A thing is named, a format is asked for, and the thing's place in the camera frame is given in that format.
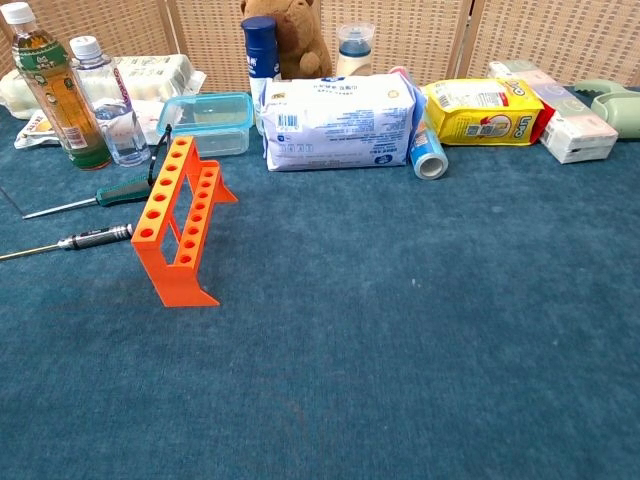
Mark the slim green screwdriver with lanyard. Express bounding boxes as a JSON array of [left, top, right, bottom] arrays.
[[22, 123, 174, 221]]

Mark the silver black precision screwdriver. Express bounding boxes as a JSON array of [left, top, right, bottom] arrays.
[[0, 223, 135, 262]]

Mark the orange tool rack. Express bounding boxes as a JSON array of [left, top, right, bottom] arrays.
[[130, 135, 239, 308]]

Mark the blue carpet table cover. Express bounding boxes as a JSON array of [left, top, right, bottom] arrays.
[[0, 84, 640, 480]]

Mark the white blue wet wipes pack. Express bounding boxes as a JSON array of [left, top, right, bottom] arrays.
[[260, 73, 426, 173]]

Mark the blue plastic wrap roll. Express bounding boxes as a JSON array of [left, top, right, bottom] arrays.
[[388, 65, 449, 181]]

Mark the clear blue-rimmed food container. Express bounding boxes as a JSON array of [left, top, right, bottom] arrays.
[[156, 91, 255, 157]]

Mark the cream bottle with clear cap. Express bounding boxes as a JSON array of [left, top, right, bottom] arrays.
[[334, 22, 376, 78]]

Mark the blue white spray can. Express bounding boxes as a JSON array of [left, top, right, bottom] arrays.
[[241, 15, 282, 135]]

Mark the yellow Lipo biscuit bag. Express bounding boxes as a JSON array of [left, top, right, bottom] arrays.
[[420, 78, 557, 147]]

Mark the brown capybara plush toy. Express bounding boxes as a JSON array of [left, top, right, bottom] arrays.
[[239, 0, 334, 81]]

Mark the clear water bottle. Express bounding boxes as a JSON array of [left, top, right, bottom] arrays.
[[68, 35, 152, 167]]

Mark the white tissue roll pack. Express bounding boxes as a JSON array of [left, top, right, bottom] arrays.
[[0, 53, 207, 120]]

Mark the pastel tissue box pack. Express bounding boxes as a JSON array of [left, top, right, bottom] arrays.
[[487, 59, 620, 165]]

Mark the green tea bottle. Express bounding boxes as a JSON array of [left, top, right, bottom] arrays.
[[0, 1, 113, 171]]

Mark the pink white snack bag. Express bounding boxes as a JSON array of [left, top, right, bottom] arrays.
[[13, 98, 169, 150]]

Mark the wicker folding screen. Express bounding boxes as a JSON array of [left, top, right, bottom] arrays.
[[0, 0, 640, 94]]

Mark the pale green lint roller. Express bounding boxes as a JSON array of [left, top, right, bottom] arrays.
[[573, 79, 640, 140]]

